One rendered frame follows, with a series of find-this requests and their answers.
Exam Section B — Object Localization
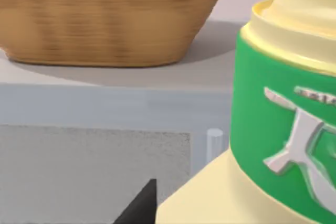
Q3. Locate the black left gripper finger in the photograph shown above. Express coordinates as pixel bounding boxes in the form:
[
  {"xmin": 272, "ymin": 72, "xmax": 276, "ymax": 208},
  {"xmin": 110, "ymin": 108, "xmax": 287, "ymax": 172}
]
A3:
[{"xmin": 113, "ymin": 178, "xmax": 158, "ymax": 224}]

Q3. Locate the cream bottle with green label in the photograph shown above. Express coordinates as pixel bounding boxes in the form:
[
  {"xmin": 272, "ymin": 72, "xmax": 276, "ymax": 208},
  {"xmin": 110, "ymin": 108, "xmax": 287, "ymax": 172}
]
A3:
[{"xmin": 155, "ymin": 0, "xmax": 336, "ymax": 224}]

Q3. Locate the brown wicker basket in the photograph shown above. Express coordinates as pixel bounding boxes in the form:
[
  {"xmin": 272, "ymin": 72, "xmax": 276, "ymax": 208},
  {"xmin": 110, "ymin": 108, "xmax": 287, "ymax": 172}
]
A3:
[{"xmin": 0, "ymin": 0, "xmax": 233, "ymax": 68}]

